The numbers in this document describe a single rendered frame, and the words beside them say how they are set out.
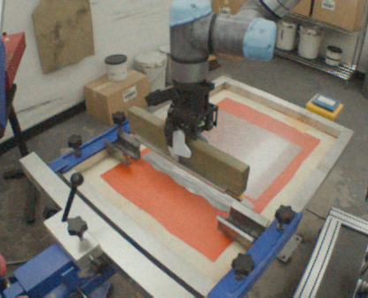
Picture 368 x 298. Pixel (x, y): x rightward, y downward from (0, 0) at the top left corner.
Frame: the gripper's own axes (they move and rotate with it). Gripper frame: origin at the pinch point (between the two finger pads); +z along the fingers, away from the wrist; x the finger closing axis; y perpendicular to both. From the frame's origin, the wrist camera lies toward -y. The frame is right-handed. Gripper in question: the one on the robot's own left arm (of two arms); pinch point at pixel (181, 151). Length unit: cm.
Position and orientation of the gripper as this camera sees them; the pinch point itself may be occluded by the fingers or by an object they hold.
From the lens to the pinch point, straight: 75.5
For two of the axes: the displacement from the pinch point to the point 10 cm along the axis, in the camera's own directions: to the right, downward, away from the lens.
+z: 0.1, 7.8, 6.2
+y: 7.3, 4.2, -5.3
